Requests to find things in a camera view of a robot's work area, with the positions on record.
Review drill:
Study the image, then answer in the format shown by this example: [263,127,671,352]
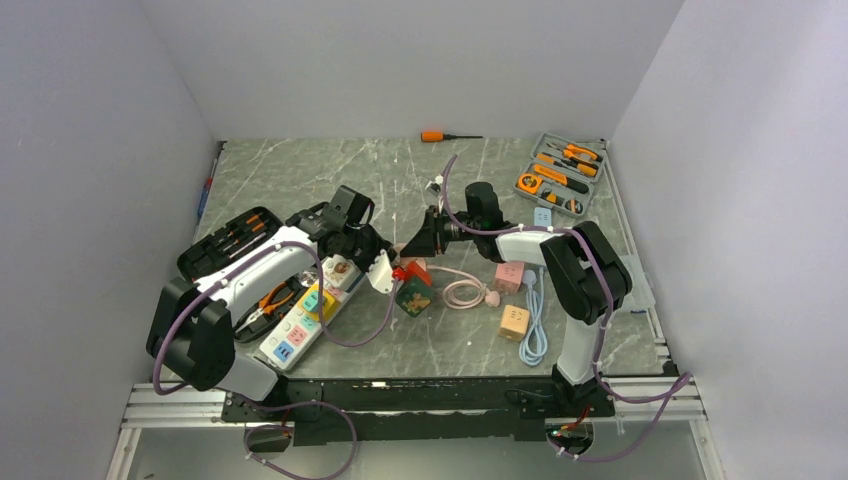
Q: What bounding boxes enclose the pink cube adapter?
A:
[492,261,525,295]

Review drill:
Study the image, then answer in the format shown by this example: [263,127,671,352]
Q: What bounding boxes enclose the clear plastic screw box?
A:
[621,254,656,312]

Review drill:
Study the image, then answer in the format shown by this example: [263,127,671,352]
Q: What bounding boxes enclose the black tool case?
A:
[163,206,320,344]

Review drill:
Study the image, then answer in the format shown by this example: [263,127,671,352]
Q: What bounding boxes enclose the tan wooden cube adapter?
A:
[498,305,530,342]

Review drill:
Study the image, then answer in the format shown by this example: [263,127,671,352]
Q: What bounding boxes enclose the yellow tape measure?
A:
[516,173,541,195]

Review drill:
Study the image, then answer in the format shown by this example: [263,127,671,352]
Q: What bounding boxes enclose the black electrical tape roll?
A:
[563,198,584,215]

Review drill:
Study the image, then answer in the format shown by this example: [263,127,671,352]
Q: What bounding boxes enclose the black aluminium base frame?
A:
[120,375,709,446]

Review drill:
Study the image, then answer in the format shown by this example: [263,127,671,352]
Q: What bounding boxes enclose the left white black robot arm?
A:
[146,186,397,420]

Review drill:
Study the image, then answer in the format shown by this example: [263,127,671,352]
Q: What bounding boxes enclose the orange handled screwdriver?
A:
[419,131,482,143]

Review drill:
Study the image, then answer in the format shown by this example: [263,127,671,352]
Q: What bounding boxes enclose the white power strip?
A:
[259,272,365,372]

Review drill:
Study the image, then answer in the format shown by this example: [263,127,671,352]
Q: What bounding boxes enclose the light blue coiled cable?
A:
[517,264,550,368]

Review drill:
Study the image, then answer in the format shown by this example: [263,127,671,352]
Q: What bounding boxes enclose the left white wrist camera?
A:
[366,250,397,294]

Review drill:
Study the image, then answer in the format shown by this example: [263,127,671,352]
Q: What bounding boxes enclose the dark green cube adapter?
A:
[395,276,435,318]

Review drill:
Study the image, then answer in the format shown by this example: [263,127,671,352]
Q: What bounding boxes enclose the light blue power strip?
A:
[533,207,553,228]

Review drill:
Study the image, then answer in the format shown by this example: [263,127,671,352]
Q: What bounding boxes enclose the teal small plug adapter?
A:
[301,291,322,314]

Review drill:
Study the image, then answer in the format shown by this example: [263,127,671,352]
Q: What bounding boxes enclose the white cube adapter with picture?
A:
[322,255,361,291]

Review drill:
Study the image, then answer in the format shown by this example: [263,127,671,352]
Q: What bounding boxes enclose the yellow cube adapter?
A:
[298,284,341,321]

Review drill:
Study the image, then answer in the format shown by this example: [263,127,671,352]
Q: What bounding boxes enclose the blue red pen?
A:
[196,151,221,220]

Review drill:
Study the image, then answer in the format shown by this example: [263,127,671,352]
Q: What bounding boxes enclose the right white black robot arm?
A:
[400,182,633,415]

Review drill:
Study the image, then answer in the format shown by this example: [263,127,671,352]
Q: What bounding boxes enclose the grey tool case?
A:
[513,132,607,219]

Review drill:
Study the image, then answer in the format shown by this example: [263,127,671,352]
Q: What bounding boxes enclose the orange handled pliers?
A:
[235,281,294,333]

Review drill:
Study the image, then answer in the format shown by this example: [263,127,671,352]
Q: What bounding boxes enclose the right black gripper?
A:
[403,206,482,258]

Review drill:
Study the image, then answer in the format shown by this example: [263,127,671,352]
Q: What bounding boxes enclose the red cube adapter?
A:
[404,258,433,286]

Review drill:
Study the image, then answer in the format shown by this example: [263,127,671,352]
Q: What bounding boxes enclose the pink cable with plug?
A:
[427,264,503,311]

